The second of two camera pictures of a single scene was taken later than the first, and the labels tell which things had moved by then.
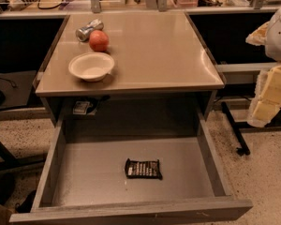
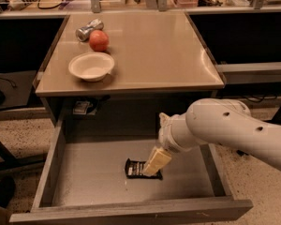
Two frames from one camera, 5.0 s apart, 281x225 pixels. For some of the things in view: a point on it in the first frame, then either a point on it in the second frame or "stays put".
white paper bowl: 91,66 stays put
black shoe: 24,206 to 2,189
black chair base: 9,160 stays put
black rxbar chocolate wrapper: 142,170 stays put
